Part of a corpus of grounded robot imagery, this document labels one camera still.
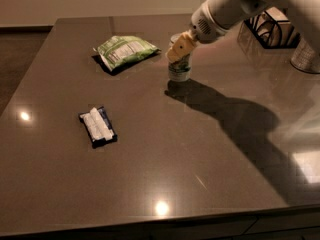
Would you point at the blue white snack packet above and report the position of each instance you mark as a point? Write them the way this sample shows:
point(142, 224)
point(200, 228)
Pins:
point(98, 126)

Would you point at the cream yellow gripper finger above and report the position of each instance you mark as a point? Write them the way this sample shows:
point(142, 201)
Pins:
point(183, 46)

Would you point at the green jalapeno chip bag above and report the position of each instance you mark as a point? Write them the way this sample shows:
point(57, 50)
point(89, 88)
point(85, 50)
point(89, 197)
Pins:
point(124, 50)

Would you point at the black wire basket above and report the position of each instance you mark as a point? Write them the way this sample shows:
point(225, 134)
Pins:
point(273, 30)

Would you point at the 7up soda can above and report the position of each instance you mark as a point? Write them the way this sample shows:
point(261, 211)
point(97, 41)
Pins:
point(179, 71)

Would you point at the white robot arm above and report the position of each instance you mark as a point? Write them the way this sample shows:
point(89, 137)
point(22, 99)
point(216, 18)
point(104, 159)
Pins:
point(214, 18)

